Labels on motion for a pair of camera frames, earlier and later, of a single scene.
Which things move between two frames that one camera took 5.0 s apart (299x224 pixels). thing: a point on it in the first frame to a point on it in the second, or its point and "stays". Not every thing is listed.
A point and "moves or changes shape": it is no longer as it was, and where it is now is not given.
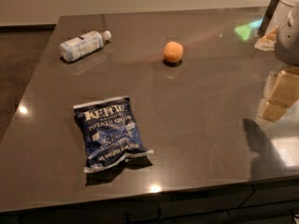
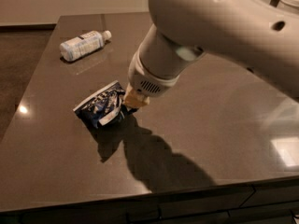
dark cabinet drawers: [274, 203] stays
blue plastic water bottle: [83, 45] stays
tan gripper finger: [286, 89] to [134, 99]
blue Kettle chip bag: [110, 133] moves or changes shape
